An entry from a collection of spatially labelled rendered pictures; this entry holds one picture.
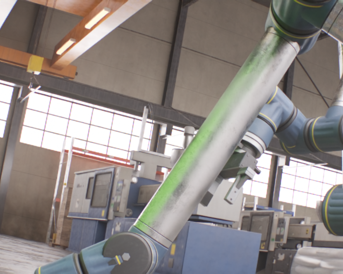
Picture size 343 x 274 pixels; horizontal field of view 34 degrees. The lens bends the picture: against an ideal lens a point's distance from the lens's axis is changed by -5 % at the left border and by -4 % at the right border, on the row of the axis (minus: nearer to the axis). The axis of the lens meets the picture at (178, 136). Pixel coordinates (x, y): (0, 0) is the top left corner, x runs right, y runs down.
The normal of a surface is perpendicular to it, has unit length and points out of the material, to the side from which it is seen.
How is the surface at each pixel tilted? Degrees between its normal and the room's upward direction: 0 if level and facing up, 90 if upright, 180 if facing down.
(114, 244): 86
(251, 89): 91
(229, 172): 155
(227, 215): 90
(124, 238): 83
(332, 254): 74
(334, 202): 81
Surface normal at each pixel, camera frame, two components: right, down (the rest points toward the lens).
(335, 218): -0.80, 0.25
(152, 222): -0.17, -0.30
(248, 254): 0.46, -0.11
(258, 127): 0.19, -0.34
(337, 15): -0.42, 0.37
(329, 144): -0.59, 0.66
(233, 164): -0.74, -0.61
